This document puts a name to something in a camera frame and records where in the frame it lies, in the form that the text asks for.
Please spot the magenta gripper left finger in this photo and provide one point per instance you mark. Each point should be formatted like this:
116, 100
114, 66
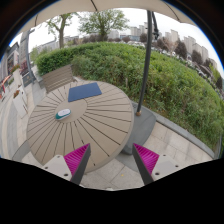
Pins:
70, 167

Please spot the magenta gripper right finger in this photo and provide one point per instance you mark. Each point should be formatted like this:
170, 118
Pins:
153, 166

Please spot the white teal computer mouse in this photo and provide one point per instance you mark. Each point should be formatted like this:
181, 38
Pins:
62, 114

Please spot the blue mouse pad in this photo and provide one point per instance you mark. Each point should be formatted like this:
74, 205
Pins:
84, 91

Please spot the grey umbrella base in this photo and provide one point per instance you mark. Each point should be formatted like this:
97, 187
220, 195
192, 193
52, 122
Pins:
142, 129

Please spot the round slatted wooden table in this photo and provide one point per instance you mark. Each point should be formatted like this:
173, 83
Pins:
104, 122

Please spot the green hedge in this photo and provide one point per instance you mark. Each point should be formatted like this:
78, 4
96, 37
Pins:
172, 89

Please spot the slatted wooden chair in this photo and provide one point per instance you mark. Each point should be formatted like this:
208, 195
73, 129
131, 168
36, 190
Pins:
58, 78

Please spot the white planter box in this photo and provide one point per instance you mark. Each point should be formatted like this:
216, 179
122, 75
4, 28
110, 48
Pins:
20, 102

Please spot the dark umbrella pole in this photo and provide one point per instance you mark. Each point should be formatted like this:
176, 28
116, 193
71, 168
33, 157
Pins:
147, 62

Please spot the beige umbrella canopy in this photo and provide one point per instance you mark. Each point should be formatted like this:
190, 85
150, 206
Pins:
58, 7

